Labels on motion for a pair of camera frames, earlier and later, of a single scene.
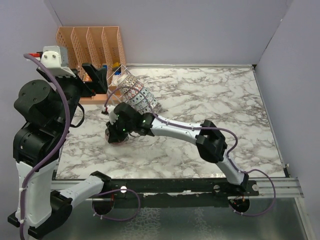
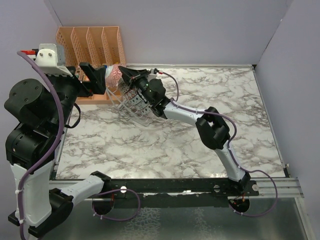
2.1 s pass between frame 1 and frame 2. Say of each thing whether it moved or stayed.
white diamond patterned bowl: stayed
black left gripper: stayed
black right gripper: moved
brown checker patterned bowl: stayed
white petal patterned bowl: moved
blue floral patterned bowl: moved
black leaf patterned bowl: moved
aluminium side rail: stayed
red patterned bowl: stayed
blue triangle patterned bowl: stayed
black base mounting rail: stayed
